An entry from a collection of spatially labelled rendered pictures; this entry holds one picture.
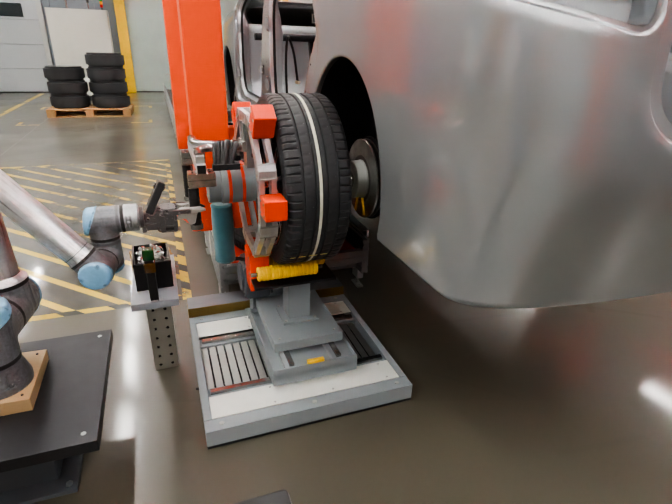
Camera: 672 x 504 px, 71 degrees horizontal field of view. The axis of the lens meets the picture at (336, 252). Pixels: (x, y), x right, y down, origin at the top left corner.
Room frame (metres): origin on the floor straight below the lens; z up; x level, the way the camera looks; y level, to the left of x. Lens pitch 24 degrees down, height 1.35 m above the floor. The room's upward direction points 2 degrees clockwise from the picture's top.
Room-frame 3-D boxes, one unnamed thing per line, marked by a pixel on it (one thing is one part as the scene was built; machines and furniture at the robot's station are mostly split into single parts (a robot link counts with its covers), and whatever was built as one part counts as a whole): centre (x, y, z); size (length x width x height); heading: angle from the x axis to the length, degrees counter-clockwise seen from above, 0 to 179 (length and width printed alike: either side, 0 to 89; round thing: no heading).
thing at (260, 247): (1.77, 0.33, 0.85); 0.54 x 0.07 x 0.54; 21
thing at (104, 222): (1.42, 0.76, 0.80); 0.12 x 0.09 x 0.10; 111
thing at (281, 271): (1.69, 0.19, 0.51); 0.29 x 0.06 x 0.06; 111
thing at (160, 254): (1.70, 0.74, 0.51); 0.20 x 0.14 x 0.13; 23
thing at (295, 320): (1.83, 0.17, 0.32); 0.40 x 0.30 x 0.28; 21
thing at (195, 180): (1.54, 0.46, 0.93); 0.09 x 0.05 x 0.05; 111
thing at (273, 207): (1.48, 0.21, 0.85); 0.09 x 0.08 x 0.07; 21
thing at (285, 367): (1.78, 0.15, 0.13); 0.50 x 0.36 x 0.10; 21
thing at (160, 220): (1.48, 0.60, 0.80); 0.12 x 0.08 x 0.09; 111
